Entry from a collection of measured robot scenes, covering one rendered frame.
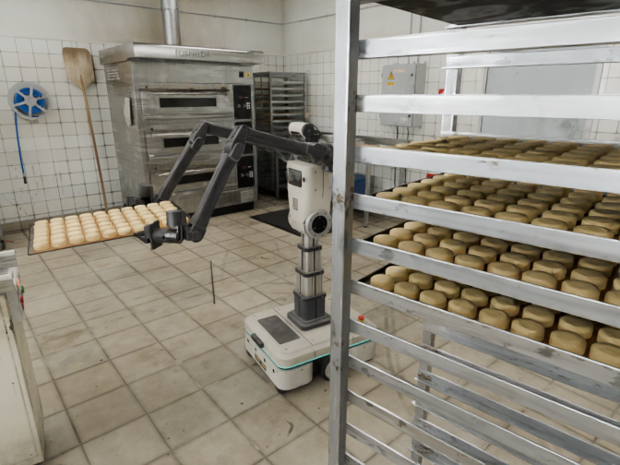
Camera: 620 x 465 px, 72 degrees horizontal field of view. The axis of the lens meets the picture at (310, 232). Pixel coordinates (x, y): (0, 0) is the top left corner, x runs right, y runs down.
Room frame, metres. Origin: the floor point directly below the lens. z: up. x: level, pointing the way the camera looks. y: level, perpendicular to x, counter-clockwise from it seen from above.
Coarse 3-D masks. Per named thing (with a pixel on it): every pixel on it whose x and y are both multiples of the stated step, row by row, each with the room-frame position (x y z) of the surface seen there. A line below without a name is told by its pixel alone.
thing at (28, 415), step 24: (0, 312) 1.36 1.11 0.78; (0, 336) 1.36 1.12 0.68; (24, 336) 1.62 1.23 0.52; (0, 360) 1.35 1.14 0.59; (24, 360) 1.46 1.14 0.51; (0, 384) 1.34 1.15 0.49; (24, 384) 1.38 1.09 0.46; (0, 408) 1.33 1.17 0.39; (24, 408) 1.36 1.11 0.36; (0, 432) 1.32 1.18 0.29; (24, 432) 1.35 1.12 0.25; (0, 456) 1.31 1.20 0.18; (24, 456) 1.34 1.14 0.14
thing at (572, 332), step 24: (384, 288) 0.79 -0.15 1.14; (408, 288) 0.77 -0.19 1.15; (432, 288) 0.81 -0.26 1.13; (456, 288) 0.77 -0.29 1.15; (456, 312) 0.69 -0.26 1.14; (480, 312) 0.68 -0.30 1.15; (504, 312) 0.67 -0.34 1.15; (528, 312) 0.67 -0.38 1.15; (552, 312) 0.67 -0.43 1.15; (528, 336) 0.61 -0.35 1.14; (552, 336) 0.60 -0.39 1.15; (576, 336) 0.59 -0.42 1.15; (600, 336) 0.60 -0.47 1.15; (600, 360) 0.54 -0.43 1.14
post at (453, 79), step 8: (448, 72) 1.13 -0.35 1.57; (456, 72) 1.12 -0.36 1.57; (448, 80) 1.13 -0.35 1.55; (456, 80) 1.12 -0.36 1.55; (448, 88) 1.13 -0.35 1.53; (456, 88) 1.12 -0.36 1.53; (448, 120) 1.12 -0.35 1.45; (456, 120) 1.13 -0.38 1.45; (448, 128) 1.12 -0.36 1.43; (456, 128) 1.14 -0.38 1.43; (424, 336) 1.13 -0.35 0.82; (432, 336) 1.12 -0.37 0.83; (432, 344) 1.13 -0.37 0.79; (424, 368) 1.12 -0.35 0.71; (416, 408) 1.13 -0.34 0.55; (424, 416) 1.13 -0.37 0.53; (416, 456) 1.12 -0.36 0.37
